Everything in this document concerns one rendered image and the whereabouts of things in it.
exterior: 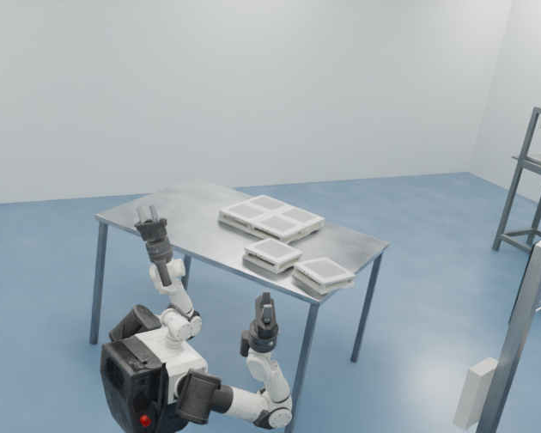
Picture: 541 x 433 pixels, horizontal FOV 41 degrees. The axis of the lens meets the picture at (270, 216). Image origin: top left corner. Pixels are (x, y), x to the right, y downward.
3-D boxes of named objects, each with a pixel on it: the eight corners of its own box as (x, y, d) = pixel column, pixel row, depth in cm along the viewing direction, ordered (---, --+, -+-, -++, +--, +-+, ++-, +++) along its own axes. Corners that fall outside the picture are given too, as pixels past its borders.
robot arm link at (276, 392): (285, 377, 228) (300, 415, 240) (275, 356, 237) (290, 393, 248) (254, 392, 227) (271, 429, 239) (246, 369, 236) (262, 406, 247)
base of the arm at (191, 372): (216, 429, 225) (188, 422, 218) (194, 418, 235) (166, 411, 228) (232, 381, 228) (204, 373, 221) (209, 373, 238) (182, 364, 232)
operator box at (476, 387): (451, 423, 294) (468, 368, 285) (472, 408, 306) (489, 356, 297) (465, 430, 291) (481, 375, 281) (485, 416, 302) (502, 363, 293)
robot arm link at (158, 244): (142, 217, 267) (152, 246, 271) (129, 228, 259) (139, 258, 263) (171, 214, 262) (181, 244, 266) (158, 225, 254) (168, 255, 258)
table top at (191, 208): (94, 219, 436) (94, 214, 434) (196, 181, 529) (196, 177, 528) (319, 307, 377) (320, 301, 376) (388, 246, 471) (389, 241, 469)
